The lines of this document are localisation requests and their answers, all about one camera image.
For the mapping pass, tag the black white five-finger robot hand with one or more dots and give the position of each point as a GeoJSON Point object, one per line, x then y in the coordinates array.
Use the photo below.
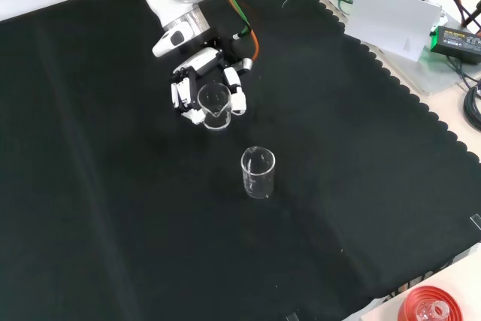
{"type": "Point", "coordinates": [204, 58]}

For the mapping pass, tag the small clear glass beaker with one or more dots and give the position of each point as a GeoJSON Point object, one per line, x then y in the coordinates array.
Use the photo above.
{"type": "Point", "coordinates": [215, 120]}

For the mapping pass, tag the tall clear glass beaker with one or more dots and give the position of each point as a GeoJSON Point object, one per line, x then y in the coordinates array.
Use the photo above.
{"type": "Point", "coordinates": [259, 182]}

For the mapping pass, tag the black bench cloth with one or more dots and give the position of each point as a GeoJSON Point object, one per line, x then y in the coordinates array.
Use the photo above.
{"type": "Point", "coordinates": [112, 185]}

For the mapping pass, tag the pale white board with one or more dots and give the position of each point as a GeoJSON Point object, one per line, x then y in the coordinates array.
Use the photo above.
{"type": "Point", "coordinates": [391, 20]}

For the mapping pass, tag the black power adapter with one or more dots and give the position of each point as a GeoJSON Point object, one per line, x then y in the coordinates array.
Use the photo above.
{"type": "Point", "coordinates": [458, 41]}

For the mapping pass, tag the grey tape strip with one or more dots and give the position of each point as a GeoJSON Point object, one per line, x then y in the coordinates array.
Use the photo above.
{"type": "Point", "coordinates": [476, 222]}

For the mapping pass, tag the red ribbed disc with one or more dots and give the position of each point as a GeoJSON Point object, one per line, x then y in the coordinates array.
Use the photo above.
{"type": "Point", "coordinates": [411, 304]}

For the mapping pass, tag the clear glass flask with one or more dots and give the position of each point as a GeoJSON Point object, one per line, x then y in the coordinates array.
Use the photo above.
{"type": "Point", "coordinates": [437, 310]}

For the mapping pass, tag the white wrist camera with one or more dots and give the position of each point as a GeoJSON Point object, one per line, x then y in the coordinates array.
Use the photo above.
{"type": "Point", "coordinates": [169, 41]}

